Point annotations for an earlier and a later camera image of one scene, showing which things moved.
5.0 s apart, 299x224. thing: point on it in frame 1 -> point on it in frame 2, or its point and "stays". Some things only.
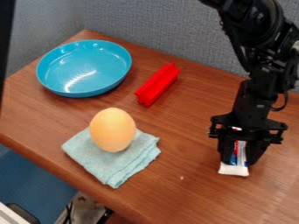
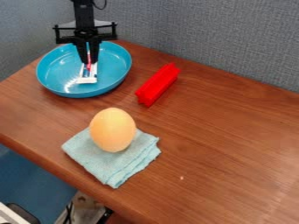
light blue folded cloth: x=113 y=167 stays
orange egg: x=112 y=129 stays
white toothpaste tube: x=238 y=165 -> x=88 y=76
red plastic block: x=155 y=86 stays
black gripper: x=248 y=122 -> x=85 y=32
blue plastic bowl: x=83 y=68 stays
